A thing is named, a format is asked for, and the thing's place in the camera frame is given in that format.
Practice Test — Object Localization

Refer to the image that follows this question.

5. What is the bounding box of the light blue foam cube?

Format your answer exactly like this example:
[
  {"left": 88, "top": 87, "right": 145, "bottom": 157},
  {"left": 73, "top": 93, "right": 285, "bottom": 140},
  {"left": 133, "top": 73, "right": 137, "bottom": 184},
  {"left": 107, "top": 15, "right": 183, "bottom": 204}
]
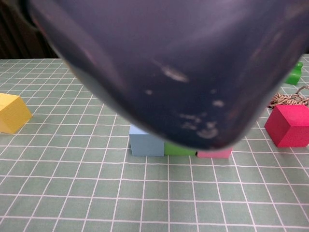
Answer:
[{"left": 129, "top": 124, "right": 165, "bottom": 157}]

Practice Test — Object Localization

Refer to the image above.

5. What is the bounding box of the green foam cube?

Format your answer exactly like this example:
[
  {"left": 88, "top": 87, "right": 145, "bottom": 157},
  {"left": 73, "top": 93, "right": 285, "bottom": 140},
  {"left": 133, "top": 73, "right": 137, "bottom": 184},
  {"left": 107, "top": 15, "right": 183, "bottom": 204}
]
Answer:
[{"left": 164, "top": 142, "right": 197, "bottom": 157}]

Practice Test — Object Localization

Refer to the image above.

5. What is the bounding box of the pink foam cube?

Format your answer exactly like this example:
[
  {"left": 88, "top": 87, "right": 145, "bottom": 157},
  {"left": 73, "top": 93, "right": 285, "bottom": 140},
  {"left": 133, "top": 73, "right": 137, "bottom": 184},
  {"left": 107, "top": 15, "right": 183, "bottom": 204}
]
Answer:
[{"left": 197, "top": 146, "right": 234, "bottom": 159}]

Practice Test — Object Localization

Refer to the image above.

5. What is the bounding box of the magenta red foam cube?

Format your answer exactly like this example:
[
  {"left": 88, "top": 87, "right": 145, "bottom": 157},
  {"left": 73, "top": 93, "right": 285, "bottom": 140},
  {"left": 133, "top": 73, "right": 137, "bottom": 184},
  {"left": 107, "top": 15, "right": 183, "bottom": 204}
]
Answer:
[{"left": 264, "top": 104, "right": 309, "bottom": 148}]

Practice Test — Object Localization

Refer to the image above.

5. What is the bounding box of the yellow foam cube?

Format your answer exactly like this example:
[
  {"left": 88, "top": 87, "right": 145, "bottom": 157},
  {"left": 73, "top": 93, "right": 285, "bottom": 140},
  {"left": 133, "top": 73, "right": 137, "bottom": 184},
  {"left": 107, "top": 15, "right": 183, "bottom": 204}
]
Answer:
[{"left": 0, "top": 92, "right": 32, "bottom": 134}]

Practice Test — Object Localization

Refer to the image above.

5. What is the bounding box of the green checked tablecloth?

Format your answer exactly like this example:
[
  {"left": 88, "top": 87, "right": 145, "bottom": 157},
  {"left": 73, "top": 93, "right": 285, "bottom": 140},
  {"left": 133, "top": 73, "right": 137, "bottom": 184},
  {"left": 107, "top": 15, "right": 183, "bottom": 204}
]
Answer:
[{"left": 0, "top": 54, "right": 309, "bottom": 232}]

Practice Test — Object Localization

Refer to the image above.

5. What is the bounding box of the green studded toy brick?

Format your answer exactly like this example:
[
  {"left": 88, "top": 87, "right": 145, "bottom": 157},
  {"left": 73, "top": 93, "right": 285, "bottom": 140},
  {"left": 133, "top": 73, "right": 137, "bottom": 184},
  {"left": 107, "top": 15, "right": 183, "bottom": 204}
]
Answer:
[{"left": 284, "top": 61, "right": 304, "bottom": 85}]

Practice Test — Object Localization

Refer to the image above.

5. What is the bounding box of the dark brown pleated curtain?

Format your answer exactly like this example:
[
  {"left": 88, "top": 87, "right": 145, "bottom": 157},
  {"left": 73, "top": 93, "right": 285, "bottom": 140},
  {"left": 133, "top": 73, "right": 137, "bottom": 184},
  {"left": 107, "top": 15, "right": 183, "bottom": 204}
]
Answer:
[{"left": 0, "top": 0, "right": 61, "bottom": 60}]

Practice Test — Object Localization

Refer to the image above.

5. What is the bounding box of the speckled rope bundle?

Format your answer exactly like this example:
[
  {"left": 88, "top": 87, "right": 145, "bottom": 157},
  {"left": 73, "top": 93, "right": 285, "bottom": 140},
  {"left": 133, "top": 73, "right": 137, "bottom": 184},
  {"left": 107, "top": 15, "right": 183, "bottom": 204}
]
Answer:
[{"left": 267, "top": 85, "right": 309, "bottom": 109}]

